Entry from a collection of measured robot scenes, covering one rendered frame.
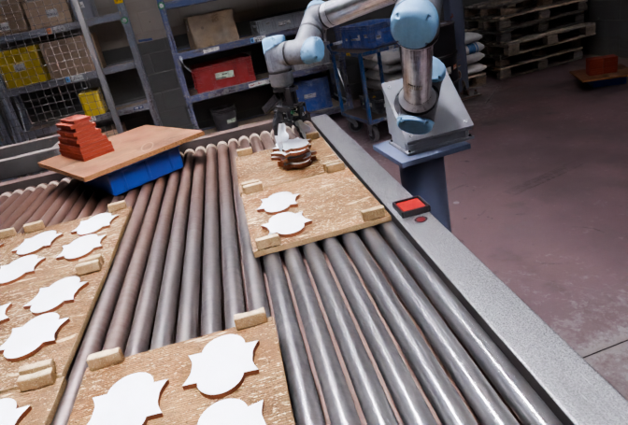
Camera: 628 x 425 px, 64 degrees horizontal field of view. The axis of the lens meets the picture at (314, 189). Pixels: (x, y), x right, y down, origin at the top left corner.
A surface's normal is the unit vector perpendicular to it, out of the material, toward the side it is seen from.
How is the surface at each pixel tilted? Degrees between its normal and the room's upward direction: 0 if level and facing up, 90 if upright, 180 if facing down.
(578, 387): 0
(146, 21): 90
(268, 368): 0
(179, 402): 0
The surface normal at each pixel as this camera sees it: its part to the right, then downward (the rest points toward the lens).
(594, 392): -0.19, -0.91
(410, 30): -0.29, 0.81
